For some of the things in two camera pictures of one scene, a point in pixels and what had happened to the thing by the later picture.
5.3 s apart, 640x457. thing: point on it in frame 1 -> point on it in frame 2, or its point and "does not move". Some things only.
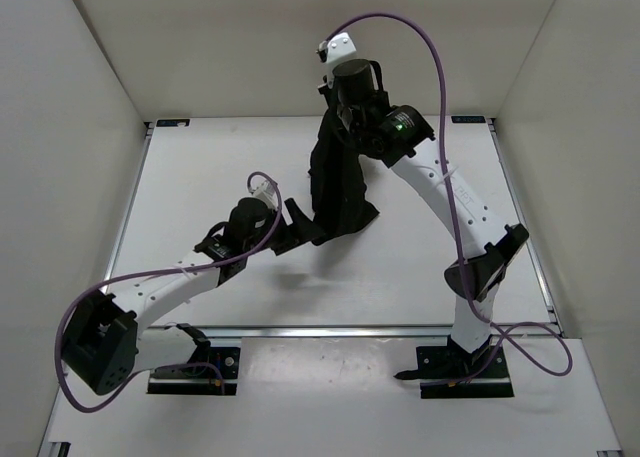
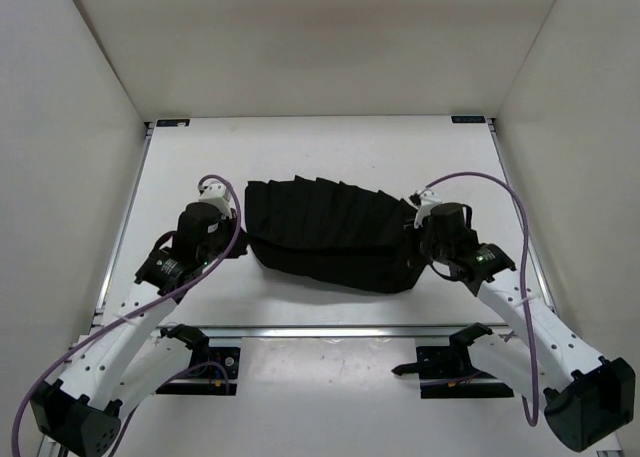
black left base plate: [218, 377] does not move
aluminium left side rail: [139, 165] does not move
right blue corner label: [468, 119] does not move
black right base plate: [445, 371] does not move
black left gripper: [301, 230] -> [240, 243]
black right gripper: [335, 88] -> [426, 226]
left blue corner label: [173, 122] does not move
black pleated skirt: [338, 181] -> [332, 235]
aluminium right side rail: [521, 221] does not move
